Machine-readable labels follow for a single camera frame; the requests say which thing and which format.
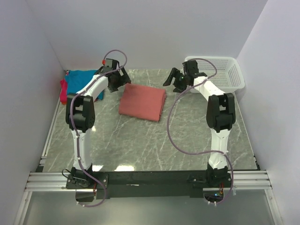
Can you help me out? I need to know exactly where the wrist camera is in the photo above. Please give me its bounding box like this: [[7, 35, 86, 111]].
[[182, 60, 199, 75], [95, 59, 120, 74]]

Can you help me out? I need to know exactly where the black base beam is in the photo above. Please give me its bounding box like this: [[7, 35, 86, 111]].
[[66, 170, 232, 199]]

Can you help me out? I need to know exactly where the purple cable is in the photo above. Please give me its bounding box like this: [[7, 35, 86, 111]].
[[70, 49, 128, 208], [166, 57, 234, 205]]

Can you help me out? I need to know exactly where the folded magenta t shirt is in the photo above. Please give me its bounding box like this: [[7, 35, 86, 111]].
[[60, 79, 68, 105]]

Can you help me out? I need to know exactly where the folded blue t shirt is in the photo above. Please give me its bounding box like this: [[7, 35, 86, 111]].
[[64, 70, 96, 95]]

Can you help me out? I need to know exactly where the white plastic basket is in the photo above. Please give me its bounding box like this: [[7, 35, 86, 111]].
[[184, 56, 245, 92]]

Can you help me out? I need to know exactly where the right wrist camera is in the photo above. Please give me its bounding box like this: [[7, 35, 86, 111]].
[[182, 60, 199, 75]]

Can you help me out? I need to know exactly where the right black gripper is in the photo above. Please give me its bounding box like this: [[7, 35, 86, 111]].
[[163, 67, 188, 94]]

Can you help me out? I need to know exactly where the aluminium rail frame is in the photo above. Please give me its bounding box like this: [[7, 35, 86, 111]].
[[24, 171, 272, 192]]

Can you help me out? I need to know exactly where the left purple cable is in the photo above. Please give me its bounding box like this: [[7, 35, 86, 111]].
[[70, 49, 128, 208]]

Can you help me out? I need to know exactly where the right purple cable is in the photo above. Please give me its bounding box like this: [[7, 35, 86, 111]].
[[166, 57, 234, 205]]

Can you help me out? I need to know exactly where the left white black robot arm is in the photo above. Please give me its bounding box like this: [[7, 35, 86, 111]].
[[66, 67, 131, 188]]

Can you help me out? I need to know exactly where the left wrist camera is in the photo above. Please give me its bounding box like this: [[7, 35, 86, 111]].
[[95, 59, 120, 74]]

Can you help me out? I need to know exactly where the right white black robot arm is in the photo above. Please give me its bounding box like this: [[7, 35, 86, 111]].
[[163, 68, 236, 187]]

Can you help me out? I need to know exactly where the salmon pink t shirt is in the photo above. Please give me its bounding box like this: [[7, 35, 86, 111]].
[[119, 83, 166, 122]]

